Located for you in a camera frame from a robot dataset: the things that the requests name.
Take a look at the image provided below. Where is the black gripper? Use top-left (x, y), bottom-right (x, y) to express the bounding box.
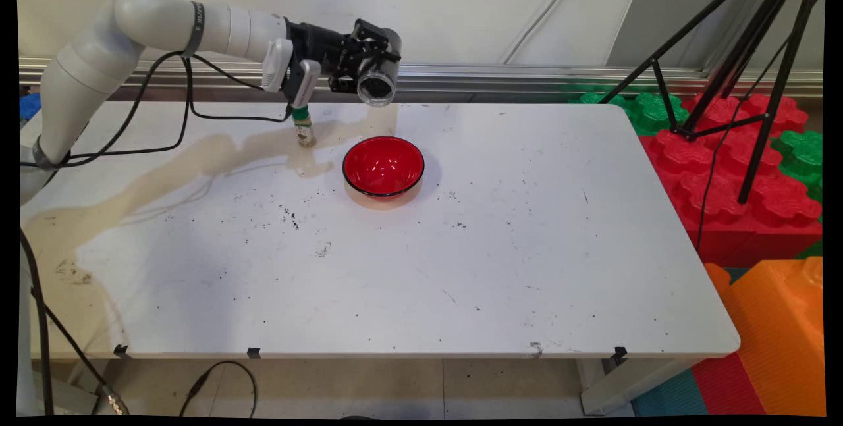
top-left (286, 17), bottom-right (402, 95)

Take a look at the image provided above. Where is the clear jar of black seeds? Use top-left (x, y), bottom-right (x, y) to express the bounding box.
top-left (356, 26), bottom-right (404, 109)

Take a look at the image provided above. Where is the green-capped spice bottle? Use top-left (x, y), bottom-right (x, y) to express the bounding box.
top-left (292, 104), bottom-right (317, 148)

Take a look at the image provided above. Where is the red bowl with black rim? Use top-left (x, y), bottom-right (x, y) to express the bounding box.
top-left (342, 136), bottom-right (425, 200)

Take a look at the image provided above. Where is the black tripod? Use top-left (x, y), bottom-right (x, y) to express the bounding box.
top-left (598, 0), bottom-right (828, 206)

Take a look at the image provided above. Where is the small orange foam block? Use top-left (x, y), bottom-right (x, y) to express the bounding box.
top-left (703, 262), bottom-right (732, 299)

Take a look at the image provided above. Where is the white table leg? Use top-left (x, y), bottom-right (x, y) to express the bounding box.
top-left (579, 357), bottom-right (703, 416)
top-left (51, 377), bottom-right (101, 416)

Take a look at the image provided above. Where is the teal floor mat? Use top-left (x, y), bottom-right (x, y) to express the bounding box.
top-left (631, 367), bottom-right (709, 417)

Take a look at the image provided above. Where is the red floor mat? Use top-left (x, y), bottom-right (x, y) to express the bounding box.
top-left (690, 352), bottom-right (766, 417)

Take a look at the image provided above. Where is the large orange foam block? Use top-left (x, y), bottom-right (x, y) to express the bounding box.
top-left (721, 255), bottom-right (827, 417)

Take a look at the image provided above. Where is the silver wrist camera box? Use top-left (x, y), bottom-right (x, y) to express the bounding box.
top-left (289, 59), bottom-right (323, 110)

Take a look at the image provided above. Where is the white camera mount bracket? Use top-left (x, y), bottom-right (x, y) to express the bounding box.
top-left (261, 37), bottom-right (294, 93)

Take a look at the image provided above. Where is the black velcro arm strap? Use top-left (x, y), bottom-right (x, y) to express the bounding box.
top-left (182, 1), bottom-right (206, 59)
top-left (32, 135), bottom-right (72, 172)

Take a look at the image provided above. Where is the aluminium wall rail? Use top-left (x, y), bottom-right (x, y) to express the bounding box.
top-left (20, 57), bottom-right (824, 99)

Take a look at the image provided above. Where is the black cable with metal plug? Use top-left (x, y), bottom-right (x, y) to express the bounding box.
top-left (186, 53), bottom-right (294, 124)

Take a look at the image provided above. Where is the floor cable with black connector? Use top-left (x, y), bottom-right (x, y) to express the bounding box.
top-left (178, 361), bottom-right (258, 417)

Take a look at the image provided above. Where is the thin black tripod cable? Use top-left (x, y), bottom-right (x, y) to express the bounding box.
top-left (695, 0), bottom-right (827, 250)

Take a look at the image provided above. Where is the floor cable with metal connector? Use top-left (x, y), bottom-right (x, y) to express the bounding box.
top-left (31, 286), bottom-right (130, 415)

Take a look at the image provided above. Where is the thick black hanging cable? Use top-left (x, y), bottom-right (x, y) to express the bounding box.
top-left (19, 227), bottom-right (55, 417)

